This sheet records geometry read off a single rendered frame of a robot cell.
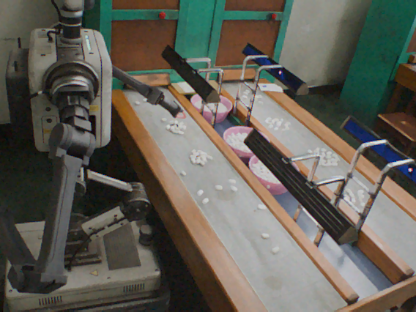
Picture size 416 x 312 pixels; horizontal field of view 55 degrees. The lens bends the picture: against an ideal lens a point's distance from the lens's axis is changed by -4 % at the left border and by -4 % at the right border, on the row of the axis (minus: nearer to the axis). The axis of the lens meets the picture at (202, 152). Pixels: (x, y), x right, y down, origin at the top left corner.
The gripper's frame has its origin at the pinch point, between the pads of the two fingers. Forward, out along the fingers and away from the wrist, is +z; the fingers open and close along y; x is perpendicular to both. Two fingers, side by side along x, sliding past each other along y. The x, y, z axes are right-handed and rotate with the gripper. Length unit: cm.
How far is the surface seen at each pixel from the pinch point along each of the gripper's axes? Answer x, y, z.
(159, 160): 21.2, -26.3, -13.8
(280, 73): -54, -4, 28
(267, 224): 5, -79, 12
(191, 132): 4.4, -1.4, 9.8
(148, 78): 1, 50, -4
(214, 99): -19.2, -24.1, -11.6
